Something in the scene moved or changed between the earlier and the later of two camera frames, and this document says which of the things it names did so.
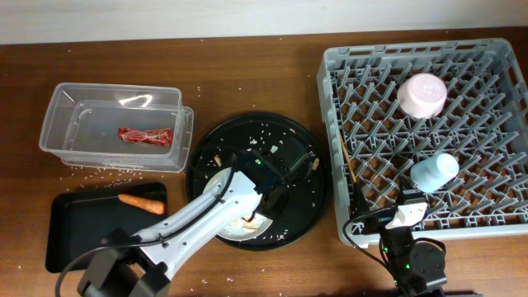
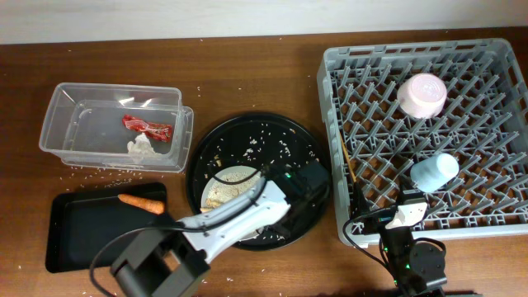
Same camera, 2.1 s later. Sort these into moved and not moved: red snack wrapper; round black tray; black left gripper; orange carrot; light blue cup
Moved: black left gripper; red snack wrapper
Not moved: round black tray; orange carrot; light blue cup
